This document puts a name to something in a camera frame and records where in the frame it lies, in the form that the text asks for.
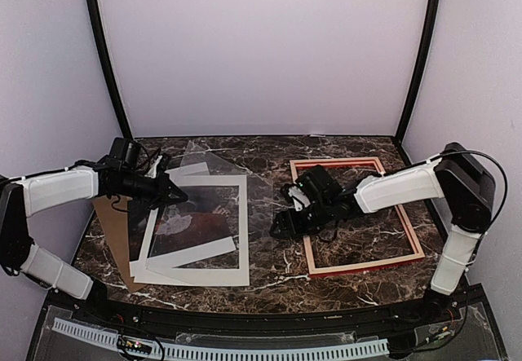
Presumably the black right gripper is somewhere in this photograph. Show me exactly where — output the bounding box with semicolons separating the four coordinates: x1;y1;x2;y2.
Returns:
270;197;334;239

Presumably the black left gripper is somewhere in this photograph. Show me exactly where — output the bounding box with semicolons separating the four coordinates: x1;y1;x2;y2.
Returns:
113;170;188;209

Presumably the canyon photo print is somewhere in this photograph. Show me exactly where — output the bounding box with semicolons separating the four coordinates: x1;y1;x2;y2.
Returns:
128;161;239;276

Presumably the red wooden picture frame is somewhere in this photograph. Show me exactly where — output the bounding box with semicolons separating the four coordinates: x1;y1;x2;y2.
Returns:
290;156;425;277

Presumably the clear glass pane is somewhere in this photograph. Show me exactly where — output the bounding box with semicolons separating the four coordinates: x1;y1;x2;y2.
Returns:
146;142;274;273

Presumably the white photo mat board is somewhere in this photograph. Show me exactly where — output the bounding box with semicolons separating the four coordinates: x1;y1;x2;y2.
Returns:
133;174;251;288

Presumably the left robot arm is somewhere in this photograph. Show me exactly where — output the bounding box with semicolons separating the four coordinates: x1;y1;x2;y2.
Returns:
1;156;188;325

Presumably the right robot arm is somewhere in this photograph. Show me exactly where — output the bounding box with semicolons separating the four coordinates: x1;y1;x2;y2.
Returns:
269;142;503;324

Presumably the brown cardboard backing board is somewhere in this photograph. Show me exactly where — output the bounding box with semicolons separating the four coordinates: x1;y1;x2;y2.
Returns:
93;196;144;293

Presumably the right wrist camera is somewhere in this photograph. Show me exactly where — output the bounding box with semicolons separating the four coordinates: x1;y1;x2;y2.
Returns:
295;165;343;205

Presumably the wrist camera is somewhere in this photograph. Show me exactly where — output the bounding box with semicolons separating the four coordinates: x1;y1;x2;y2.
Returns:
295;165;343;205
108;138;140;169

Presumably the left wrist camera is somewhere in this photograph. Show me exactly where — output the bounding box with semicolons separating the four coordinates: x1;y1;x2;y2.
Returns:
108;138;140;169

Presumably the white slotted cable duct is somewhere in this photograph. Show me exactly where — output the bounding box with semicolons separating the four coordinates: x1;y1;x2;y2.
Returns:
51;318;390;360

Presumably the black left enclosure post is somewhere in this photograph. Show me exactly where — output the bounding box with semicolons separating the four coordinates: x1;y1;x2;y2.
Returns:
86;0;133;139

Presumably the black enclosure post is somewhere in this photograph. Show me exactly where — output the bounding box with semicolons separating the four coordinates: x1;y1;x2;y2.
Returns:
395;0;440;143
86;0;133;139

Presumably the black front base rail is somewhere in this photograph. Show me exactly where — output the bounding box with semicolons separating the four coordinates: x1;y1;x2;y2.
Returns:
44;285;486;337

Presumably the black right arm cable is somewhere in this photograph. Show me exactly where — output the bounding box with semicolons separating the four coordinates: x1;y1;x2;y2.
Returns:
440;151;509;231

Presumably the black right enclosure post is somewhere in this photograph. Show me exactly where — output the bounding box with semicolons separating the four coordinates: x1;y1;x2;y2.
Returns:
395;0;440;143

